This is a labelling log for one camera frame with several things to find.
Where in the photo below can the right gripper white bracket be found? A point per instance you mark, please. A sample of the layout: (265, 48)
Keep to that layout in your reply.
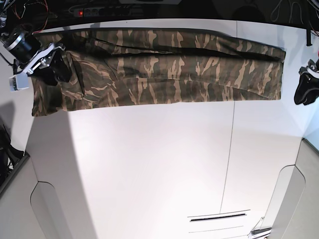
(51, 57)

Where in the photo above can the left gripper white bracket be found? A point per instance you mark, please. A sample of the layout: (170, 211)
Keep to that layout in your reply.
(308, 88)

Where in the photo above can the camouflage T-shirt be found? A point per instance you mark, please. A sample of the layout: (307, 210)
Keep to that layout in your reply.
(144, 66)

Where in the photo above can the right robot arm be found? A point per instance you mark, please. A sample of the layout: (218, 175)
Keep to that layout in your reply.
(30, 56)

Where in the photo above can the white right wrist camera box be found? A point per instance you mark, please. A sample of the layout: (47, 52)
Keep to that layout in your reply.
(18, 82)

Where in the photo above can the black power strip red switch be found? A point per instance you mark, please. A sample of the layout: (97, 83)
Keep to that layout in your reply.
(99, 12)

